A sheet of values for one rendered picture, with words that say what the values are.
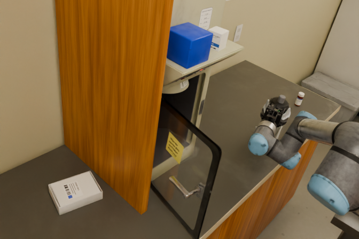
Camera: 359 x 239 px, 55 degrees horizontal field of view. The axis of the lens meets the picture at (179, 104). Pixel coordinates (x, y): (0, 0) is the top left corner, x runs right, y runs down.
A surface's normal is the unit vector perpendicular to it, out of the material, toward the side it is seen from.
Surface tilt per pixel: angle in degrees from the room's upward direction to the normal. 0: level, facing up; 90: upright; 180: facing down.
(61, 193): 0
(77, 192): 0
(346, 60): 90
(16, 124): 90
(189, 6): 90
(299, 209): 0
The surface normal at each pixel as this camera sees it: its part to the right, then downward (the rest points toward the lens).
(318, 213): 0.14, -0.82
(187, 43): -0.67, 0.34
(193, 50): 0.73, 0.46
